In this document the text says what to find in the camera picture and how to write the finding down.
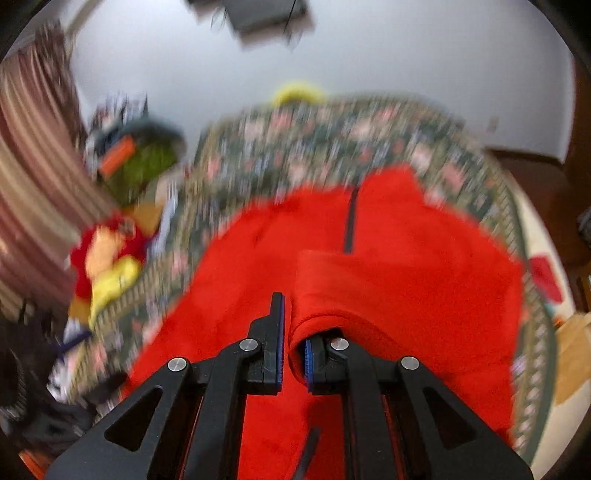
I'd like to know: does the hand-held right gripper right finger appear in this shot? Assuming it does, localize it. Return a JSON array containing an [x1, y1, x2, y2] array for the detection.
[[302, 335, 534, 480]]

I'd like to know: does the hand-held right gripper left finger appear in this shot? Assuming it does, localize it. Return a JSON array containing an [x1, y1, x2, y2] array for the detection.
[[46, 292, 286, 480]]

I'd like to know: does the red garment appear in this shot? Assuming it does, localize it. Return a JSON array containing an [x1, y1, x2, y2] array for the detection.
[[121, 164, 527, 480]]

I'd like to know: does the pile of mixed clothes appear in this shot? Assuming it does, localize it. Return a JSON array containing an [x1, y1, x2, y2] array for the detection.
[[85, 92, 185, 153]]

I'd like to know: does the yellow garment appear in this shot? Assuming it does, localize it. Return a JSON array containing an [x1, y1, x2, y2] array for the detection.
[[89, 256, 142, 325]]

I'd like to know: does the red and peach clothing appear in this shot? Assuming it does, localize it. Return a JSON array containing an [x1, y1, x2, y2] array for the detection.
[[69, 217, 158, 298]]

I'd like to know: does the floral blanket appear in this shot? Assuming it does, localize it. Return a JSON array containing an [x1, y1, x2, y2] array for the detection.
[[51, 95, 559, 462]]

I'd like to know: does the green patterned cloth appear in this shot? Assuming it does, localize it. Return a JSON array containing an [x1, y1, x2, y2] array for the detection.
[[104, 134, 182, 205]]

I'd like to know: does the orange box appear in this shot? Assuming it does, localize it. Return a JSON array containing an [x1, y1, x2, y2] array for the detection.
[[99, 135, 140, 177]]

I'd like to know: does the cream blanket with red print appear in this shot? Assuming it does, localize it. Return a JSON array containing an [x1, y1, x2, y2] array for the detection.
[[519, 185, 591, 407]]

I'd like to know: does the yellow hoop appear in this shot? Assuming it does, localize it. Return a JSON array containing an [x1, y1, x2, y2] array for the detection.
[[272, 80, 328, 108]]

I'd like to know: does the striped pink curtain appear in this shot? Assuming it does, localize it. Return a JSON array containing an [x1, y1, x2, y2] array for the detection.
[[0, 23, 121, 319]]

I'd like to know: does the black wall television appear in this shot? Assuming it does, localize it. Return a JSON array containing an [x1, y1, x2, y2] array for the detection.
[[222, 0, 309, 34]]

